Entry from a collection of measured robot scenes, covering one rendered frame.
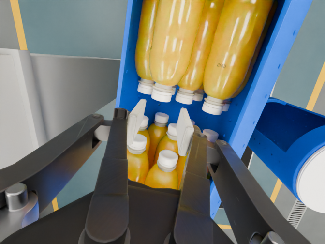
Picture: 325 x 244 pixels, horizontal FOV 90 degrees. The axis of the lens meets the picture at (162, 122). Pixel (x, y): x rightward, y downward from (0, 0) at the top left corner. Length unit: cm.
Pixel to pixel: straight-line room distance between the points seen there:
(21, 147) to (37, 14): 133
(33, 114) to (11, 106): 6
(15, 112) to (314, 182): 87
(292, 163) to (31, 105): 80
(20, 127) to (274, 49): 61
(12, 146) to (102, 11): 121
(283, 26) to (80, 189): 217
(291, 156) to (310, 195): 13
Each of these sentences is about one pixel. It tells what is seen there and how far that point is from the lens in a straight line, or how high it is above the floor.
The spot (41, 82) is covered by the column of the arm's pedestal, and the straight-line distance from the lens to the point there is 66.
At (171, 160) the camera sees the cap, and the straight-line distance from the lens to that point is 32.
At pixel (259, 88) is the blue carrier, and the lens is 26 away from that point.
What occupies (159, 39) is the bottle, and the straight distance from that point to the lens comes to 29.
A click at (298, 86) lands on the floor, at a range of 182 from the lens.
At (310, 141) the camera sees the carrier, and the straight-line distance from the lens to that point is 65.
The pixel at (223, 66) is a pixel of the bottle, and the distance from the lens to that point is 30.
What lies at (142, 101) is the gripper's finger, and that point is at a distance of 20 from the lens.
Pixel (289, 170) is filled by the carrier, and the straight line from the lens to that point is 66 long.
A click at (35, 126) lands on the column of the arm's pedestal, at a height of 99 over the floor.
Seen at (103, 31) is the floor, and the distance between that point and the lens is 155.
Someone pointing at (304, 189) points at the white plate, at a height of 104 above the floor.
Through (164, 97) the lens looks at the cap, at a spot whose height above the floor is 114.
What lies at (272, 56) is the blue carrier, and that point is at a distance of 26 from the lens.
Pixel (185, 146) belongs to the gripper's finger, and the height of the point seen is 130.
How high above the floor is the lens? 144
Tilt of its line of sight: 70 degrees down
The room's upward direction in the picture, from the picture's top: 174 degrees counter-clockwise
